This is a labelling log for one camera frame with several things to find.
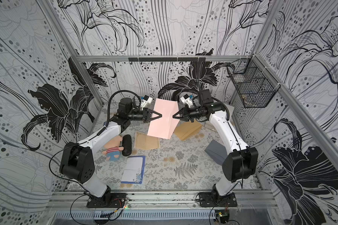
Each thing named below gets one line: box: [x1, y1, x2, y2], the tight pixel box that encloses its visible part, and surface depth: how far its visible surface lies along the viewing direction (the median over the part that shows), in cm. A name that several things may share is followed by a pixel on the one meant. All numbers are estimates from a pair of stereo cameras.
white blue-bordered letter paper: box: [120, 155, 146, 185], surface depth 85 cm
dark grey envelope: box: [204, 139, 229, 166], surface depth 93 cm
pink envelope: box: [147, 97, 181, 140], surface depth 74 cm
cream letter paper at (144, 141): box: [134, 130, 161, 150], surface depth 96 cm
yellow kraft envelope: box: [173, 120, 202, 141], surface depth 100 cm
